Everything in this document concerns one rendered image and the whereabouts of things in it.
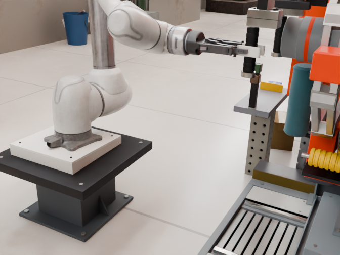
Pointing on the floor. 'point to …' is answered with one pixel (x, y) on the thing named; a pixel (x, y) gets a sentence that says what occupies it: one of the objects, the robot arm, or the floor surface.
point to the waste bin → (76, 27)
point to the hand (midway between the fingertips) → (251, 50)
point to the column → (259, 141)
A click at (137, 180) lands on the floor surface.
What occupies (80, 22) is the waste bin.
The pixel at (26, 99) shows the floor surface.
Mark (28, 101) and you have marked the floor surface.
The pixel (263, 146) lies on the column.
